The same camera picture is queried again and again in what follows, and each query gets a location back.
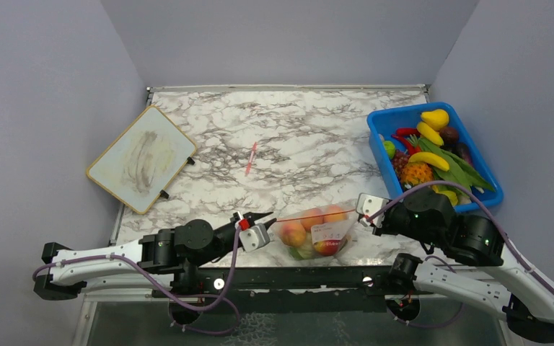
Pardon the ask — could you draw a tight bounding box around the green cabbage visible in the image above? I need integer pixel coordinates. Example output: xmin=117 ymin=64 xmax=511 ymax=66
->
xmin=289 ymin=247 xmax=315 ymax=260

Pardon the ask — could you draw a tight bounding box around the clear orange zip top bag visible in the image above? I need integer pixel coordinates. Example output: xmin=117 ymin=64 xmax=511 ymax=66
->
xmin=271 ymin=203 xmax=357 ymax=260

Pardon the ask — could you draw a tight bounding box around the red yellow apple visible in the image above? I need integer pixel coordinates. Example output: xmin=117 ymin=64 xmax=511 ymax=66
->
xmin=313 ymin=236 xmax=350 ymax=257

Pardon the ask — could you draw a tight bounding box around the pink peach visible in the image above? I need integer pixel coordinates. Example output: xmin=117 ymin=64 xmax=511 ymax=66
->
xmin=280 ymin=221 xmax=307 ymax=248

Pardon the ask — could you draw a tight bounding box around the small orange peach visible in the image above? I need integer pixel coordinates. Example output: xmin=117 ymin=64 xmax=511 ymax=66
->
xmin=323 ymin=205 xmax=348 ymax=223

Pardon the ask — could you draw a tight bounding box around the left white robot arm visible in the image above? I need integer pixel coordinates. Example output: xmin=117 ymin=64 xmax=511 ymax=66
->
xmin=32 ymin=212 xmax=276 ymax=301

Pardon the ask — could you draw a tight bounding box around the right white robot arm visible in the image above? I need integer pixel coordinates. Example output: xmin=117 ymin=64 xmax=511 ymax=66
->
xmin=356 ymin=187 xmax=554 ymax=343

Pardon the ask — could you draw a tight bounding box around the yellow bell pepper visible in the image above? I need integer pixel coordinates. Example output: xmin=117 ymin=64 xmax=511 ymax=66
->
xmin=431 ymin=185 xmax=459 ymax=207

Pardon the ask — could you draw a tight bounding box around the orange spiky pineapple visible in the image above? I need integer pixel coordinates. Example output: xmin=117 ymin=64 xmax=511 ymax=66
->
xmin=399 ymin=162 xmax=434 ymax=188

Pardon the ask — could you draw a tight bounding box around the red white pen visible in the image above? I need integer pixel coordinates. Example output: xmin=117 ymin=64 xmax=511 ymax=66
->
xmin=245 ymin=141 xmax=258 ymax=177

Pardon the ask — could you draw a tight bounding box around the green leafy vegetable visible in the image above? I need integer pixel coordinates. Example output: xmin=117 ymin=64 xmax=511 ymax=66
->
xmin=418 ymin=138 xmax=496 ymax=193

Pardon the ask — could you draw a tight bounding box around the yellow banana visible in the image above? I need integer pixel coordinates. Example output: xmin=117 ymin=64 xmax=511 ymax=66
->
xmin=416 ymin=121 xmax=444 ymax=146
xmin=408 ymin=151 xmax=450 ymax=172

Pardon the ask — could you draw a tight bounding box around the dark grape bunch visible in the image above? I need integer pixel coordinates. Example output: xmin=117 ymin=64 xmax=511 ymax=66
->
xmin=391 ymin=149 xmax=410 ymax=177

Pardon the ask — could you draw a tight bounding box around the purple eggplant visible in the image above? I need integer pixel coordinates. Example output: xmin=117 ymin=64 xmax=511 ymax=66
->
xmin=454 ymin=142 xmax=474 ymax=167

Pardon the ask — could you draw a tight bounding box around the small green lime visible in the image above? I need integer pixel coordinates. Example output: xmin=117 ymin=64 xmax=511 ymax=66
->
xmin=382 ymin=141 xmax=396 ymax=160

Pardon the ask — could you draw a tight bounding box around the dark passion fruit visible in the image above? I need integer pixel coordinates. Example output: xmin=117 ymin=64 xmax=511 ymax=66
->
xmin=439 ymin=126 xmax=460 ymax=146

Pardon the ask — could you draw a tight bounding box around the red chili pepper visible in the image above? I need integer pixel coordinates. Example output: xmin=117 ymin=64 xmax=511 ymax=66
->
xmin=391 ymin=128 xmax=421 ymax=155

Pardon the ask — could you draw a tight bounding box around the wood framed whiteboard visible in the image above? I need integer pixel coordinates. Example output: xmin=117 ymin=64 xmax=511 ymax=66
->
xmin=86 ymin=105 xmax=198 ymax=214

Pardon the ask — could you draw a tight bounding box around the yellow pear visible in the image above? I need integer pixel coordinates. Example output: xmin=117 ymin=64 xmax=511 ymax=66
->
xmin=421 ymin=109 xmax=449 ymax=132

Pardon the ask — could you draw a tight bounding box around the blue plastic bin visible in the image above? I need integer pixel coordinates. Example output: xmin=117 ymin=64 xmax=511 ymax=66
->
xmin=366 ymin=102 xmax=504 ymax=207

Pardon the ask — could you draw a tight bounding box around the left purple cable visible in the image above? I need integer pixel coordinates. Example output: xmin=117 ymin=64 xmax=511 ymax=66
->
xmin=32 ymin=226 xmax=244 ymax=337

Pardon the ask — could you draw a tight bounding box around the purple cable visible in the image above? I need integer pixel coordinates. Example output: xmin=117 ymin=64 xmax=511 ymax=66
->
xmin=32 ymin=226 xmax=244 ymax=337
xmin=365 ymin=179 xmax=554 ymax=330

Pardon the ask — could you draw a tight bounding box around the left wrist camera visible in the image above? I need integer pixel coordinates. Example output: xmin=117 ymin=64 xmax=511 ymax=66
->
xmin=236 ymin=219 xmax=271 ymax=252

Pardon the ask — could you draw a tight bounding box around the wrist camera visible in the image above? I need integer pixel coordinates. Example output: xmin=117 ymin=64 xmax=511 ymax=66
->
xmin=236 ymin=219 xmax=271 ymax=252
xmin=356 ymin=193 xmax=390 ymax=229

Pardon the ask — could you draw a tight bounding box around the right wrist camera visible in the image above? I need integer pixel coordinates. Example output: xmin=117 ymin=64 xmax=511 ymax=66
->
xmin=356 ymin=193 xmax=390 ymax=229

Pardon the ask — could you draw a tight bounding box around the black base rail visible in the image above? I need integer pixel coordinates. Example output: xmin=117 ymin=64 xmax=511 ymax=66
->
xmin=152 ymin=265 xmax=436 ymax=316

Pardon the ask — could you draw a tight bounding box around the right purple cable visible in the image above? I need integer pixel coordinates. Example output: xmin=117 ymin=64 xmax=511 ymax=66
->
xmin=365 ymin=179 xmax=554 ymax=330

